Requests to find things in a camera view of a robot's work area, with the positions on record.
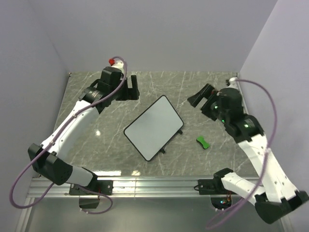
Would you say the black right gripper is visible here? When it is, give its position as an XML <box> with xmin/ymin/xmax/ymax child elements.
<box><xmin>187</xmin><ymin>83</ymin><xmax>229</xmax><ymax>123</ymax></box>

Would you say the white board with black frame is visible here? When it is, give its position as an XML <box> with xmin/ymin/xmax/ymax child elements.
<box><xmin>124</xmin><ymin>95</ymin><xmax>184</xmax><ymax>161</ymax></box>

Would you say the green bone-shaped eraser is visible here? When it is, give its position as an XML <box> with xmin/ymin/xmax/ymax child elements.
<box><xmin>196</xmin><ymin>136</ymin><xmax>210</xmax><ymax>149</ymax></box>

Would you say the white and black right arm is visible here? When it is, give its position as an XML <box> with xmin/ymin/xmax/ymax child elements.
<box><xmin>187</xmin><ymin>84</ymin><xmax>309</xmax><ymax>224</ymax></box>

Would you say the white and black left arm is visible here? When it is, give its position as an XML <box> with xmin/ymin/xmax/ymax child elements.
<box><xmin>28</xmin><ymin>75</ymin><xmax>140</xmax><ymax>194</ymax></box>

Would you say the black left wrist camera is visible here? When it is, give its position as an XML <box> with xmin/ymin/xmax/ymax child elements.
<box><xmin>100</xmin><ymin>67</ymin><xmax>123</xmax><ymax>89</ymax></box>

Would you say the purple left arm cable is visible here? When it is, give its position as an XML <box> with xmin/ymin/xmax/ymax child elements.
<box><xmin>9</xmin><ymin>56</ymin><xmax>128</xmax><ymax>215</ymax></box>

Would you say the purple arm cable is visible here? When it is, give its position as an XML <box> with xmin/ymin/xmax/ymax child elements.
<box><xmin>205</xmin><ymin>78</ymin><xmax>277</xmax><ymax>230</ymax></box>
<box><xmin>9</xmin><ymin>56</ymin><xmax>128</xmax><ymax>215</ymax></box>

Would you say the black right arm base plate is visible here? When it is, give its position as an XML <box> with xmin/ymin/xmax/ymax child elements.
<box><xmin>194</xmin><ymin>179</ymin><xmax>233</xmax><ymax>195</ymax></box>

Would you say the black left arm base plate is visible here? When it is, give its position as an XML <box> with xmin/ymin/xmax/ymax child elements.
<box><xmin>69</xmin><ymin>179</ymin><xmax>113</xmax><ymax>196</ymax></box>

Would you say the aluminium rail at table front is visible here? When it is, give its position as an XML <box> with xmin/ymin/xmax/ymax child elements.
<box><xmin>27</xmin><ymin>176</ymin><xmax>266</xmax><ymax>199</ymax></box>

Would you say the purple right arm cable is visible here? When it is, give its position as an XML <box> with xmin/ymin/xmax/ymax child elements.
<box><xmin>205</xmin><ymin>78</ymin><xmax>277</xmax><ymax>230</ymax></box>

